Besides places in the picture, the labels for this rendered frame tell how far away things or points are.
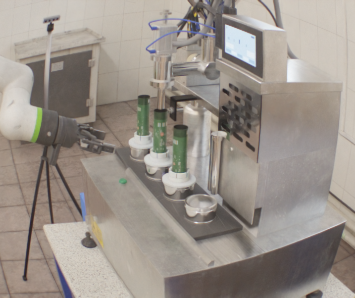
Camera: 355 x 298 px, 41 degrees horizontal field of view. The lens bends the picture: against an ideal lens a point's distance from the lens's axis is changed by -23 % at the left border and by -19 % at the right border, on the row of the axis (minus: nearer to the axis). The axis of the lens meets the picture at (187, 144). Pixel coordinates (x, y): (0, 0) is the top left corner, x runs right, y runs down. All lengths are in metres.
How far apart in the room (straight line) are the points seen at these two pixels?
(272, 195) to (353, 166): 1.87
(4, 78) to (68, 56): 2.82
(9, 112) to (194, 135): 0.56
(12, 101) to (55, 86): 2.89
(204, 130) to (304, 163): 0.43
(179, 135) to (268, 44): 0.35
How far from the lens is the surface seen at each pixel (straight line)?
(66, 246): 1.60
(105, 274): 1.47
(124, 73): 5.10
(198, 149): 1.52
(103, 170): 1.44
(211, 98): 1.34
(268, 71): 1.01
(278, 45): 1.02
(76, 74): 4.22
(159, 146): 1.35
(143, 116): 1.43
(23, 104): 1.32
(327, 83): 1.12
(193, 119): 1.49
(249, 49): 1.04
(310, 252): 1.22
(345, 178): 3.05
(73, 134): 1.36
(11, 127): 1.30
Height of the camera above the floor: 1.64
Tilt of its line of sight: 23 degrees down
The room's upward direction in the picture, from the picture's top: 2 degrees clockwise
